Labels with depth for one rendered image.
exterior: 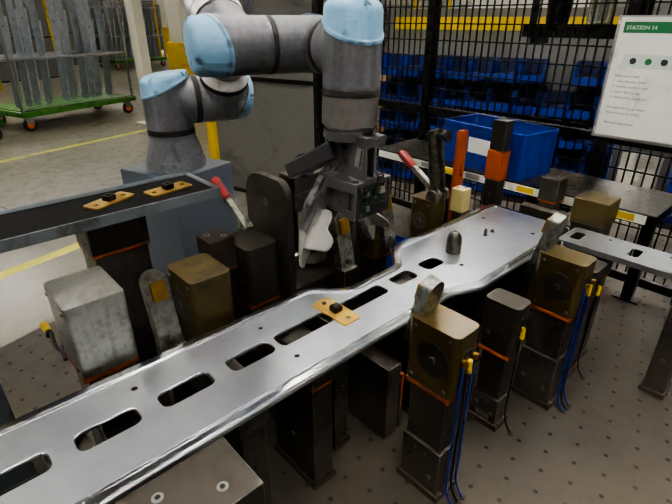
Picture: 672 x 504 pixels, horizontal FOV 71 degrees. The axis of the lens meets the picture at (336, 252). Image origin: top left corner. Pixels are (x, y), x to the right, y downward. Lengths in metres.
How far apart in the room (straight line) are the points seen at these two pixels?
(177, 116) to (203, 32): 0.61
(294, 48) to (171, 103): 0.61
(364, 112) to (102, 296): 0.43
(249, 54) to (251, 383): 0.43
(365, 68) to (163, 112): 0.72
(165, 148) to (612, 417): 1.18
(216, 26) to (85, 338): 0.44
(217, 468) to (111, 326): 0.28
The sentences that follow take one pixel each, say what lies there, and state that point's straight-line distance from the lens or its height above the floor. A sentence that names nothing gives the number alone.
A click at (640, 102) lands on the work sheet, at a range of 1.53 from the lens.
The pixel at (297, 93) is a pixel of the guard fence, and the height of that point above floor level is 0.98.
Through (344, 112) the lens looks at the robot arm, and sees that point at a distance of 0.62.
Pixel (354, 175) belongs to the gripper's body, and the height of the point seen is 1.26.
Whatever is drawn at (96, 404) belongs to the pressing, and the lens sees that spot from 0.71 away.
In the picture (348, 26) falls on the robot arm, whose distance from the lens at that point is 0.61.
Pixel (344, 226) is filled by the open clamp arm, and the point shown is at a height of 1.08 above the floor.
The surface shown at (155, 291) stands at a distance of 0.75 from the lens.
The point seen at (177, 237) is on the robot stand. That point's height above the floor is 0.95.
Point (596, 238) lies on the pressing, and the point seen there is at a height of 1.00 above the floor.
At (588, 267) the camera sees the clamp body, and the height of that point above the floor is 1.04.
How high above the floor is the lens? 1.45
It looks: 26 degrees down
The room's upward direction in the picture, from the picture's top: straight up
